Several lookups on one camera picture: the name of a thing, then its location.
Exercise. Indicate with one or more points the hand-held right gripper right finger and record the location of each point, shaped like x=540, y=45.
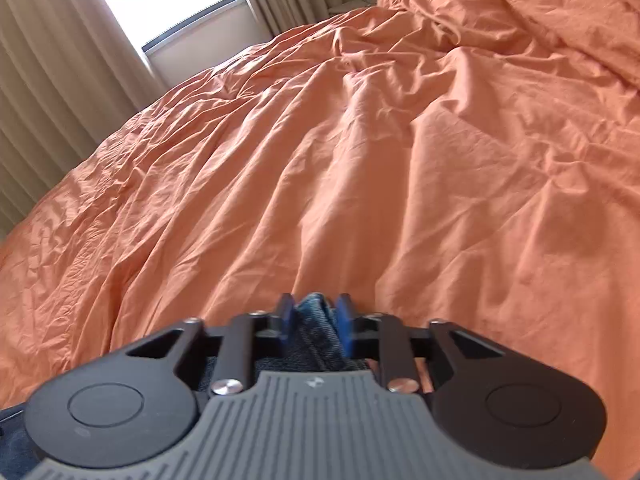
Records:
x=346, y=327

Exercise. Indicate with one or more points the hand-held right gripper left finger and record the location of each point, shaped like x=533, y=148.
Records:
x=286, y=325

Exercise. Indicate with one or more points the blue denim pants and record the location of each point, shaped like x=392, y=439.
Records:
x=316, y=337

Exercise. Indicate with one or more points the orange bed blanket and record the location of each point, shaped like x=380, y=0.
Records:
x=400, y=160

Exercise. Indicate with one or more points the white bedside furniture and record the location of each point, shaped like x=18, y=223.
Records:
x=350, y=6

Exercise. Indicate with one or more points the wide beige curtain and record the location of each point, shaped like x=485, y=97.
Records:
x=60, y=85

